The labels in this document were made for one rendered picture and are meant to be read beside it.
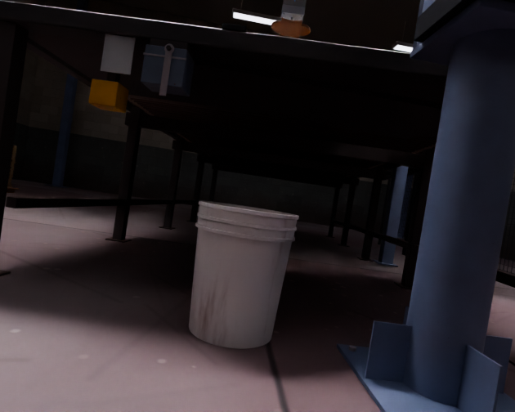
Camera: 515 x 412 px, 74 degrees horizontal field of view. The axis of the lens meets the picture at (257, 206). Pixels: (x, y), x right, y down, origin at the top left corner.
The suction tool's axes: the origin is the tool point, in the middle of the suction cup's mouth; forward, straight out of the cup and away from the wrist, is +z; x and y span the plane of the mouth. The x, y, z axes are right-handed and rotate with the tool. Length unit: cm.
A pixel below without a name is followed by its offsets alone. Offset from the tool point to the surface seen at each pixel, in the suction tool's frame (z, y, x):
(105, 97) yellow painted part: 40, 54, 23
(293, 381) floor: 105, -13, 53
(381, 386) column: 104, -34, 51
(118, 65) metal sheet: 29, 53, 20
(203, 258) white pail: 83, 14, 38
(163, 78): 32, 37, 24
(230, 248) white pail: 79, 6, 42
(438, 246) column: 69, -42, 51
